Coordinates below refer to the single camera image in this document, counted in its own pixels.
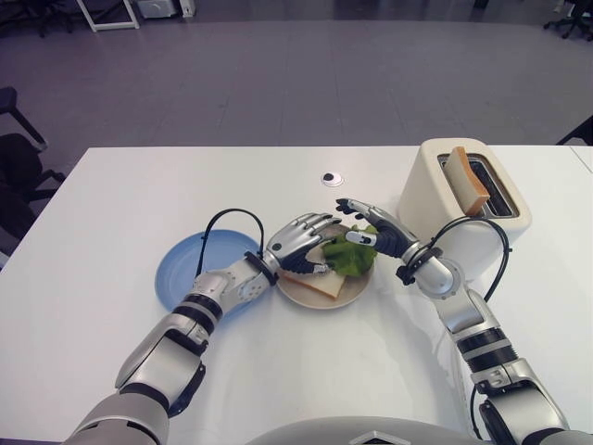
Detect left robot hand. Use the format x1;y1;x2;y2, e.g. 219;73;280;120
264;211;344;276

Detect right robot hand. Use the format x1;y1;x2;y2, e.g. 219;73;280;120
334;197;423;261

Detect green lettuce leaf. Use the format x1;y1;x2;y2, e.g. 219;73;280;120
322;223;379;278

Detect bread slice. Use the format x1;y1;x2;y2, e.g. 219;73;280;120
443;146;491;217
277;248;347;303

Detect cream toaster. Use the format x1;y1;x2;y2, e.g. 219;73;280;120
397;137;534;293

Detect beige plate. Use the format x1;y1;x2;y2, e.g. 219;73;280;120
276;224;374;310

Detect blue plate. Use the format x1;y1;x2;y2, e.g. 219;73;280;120
156;230;260;313

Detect robot body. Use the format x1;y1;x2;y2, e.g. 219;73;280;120
240;415;524;445

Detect black office chair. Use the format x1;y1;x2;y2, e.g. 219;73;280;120
542;0;593;41
0;86;67;261
20;0;78;39

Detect black cable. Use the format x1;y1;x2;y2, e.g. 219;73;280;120
196;209;268;279
428;215;513;302

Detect white metal table frame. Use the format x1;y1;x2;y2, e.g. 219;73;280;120
84;0;141;33

